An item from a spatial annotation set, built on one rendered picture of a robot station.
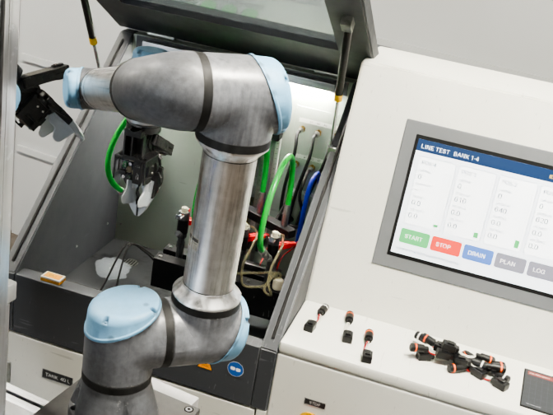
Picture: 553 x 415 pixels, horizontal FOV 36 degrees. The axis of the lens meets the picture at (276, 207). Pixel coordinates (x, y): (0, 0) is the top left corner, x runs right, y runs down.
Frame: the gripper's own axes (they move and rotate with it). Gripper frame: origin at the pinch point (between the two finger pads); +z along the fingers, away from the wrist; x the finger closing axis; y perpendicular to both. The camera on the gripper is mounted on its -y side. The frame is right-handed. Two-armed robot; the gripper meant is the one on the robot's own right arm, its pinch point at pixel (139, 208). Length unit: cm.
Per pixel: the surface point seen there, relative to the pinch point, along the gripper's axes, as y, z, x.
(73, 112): -184, 49, -116
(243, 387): -3.0, 37.9, 28.5
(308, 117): -57, -12, 21
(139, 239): -57, 37, -23
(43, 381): -3, 54, -22
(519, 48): -160, -24, 70
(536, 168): -35, -19, 79
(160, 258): -24.4, 23.5, -3.2
